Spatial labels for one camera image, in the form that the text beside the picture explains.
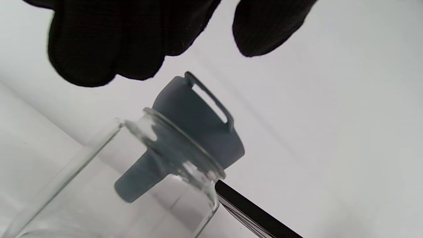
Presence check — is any person's left hand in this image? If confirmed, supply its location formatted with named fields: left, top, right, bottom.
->
left=21, top=0, right=319, bottom=88

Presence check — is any blue plastic funnel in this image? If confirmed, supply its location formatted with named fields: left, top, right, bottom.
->
left=114, top=71, right=246, bottom=204

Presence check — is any clear glass jar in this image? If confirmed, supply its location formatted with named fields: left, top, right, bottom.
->
left=0, top=107, right=227, bottom=238

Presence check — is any black food tray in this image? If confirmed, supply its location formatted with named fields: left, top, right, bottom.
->
left=215, top=179, right=304, bottom=238

